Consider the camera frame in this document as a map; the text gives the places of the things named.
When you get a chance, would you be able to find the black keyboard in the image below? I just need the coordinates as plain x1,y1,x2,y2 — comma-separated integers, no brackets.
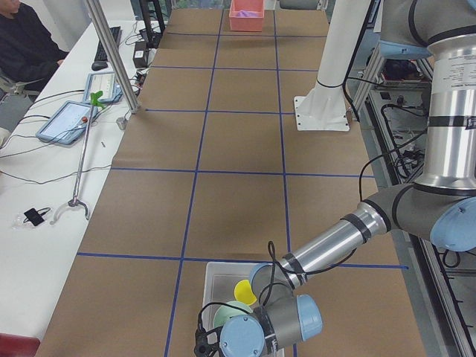
94,25,123,62

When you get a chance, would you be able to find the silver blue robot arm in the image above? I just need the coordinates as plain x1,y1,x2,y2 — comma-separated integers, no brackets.
279,0,319,10
194,1,475,356

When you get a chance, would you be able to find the translucent plastic storage box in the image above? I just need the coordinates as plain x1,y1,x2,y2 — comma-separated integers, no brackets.
200,261,286,357

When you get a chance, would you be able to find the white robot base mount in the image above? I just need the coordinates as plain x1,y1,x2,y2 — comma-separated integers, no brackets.
294,0,372,132

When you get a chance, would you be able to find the person in black shirt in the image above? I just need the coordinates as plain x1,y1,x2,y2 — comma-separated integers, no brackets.
0,0,70,94

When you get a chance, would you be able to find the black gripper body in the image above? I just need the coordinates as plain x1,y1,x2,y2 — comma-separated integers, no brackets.
193,327,223,357

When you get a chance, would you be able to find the aluminium frame post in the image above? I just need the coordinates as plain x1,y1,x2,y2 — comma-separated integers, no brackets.
86,0,139,114

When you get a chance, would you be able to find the yellow plastic cup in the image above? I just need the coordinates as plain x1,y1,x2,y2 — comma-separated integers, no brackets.
234,279,257,306

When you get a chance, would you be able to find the purple microfiber cloth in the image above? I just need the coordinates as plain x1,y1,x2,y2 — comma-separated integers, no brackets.
235,10,261,18

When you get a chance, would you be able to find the mint green bowl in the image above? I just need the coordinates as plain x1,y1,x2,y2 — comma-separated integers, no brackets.
213,300,252,328

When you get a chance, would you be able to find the reacher grabber tool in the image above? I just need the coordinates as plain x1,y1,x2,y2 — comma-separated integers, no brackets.
49,91,104,225

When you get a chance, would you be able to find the pink plastic tray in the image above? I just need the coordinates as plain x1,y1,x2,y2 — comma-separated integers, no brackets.
228,0,264,32

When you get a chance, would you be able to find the blue teach pendant tablet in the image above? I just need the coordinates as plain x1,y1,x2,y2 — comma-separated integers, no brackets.
35,100,98,145

